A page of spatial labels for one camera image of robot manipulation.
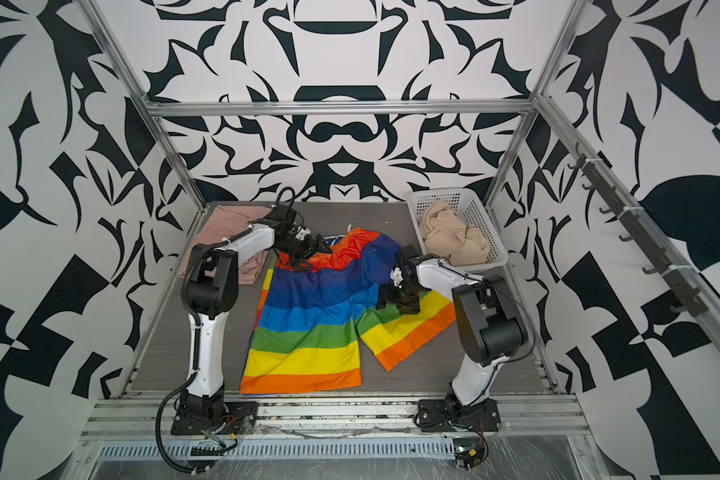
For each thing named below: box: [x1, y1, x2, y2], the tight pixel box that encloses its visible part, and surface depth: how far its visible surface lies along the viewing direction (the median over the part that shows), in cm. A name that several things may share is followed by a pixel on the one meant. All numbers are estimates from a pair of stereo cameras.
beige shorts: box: [420, 202, 489, 267], surface depth 104 cm
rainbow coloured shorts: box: [241, 227, 456, 395], surface depth 89 cm
